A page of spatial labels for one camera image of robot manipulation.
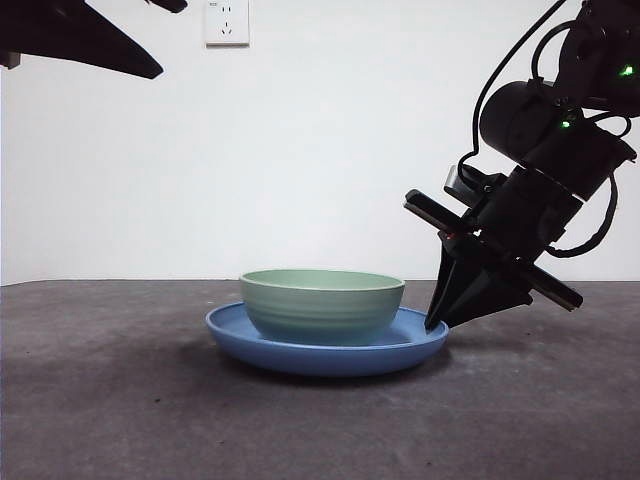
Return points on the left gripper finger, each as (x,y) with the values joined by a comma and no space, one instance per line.
(65,32)
(170,4)

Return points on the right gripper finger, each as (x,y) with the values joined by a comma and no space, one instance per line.
(441,285)
(485,295)

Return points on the green ribbed bowl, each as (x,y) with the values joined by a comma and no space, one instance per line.
(320,315)

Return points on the blue plate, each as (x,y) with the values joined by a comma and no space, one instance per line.
(325,359)

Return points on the white wall socket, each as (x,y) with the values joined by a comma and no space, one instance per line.
(226,25)

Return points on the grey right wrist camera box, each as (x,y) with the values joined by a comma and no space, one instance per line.
(452,181)

